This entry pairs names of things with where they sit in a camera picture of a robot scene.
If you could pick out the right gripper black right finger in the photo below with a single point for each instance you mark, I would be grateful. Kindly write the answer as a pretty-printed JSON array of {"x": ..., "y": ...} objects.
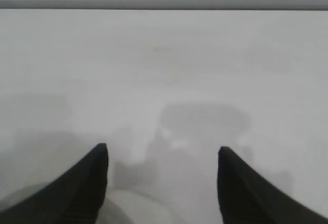
[{"x": 251, "y": 198}]

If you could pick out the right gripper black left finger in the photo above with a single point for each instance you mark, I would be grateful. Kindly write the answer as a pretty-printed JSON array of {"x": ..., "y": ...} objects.
[{"x": 71, "y": 195}]

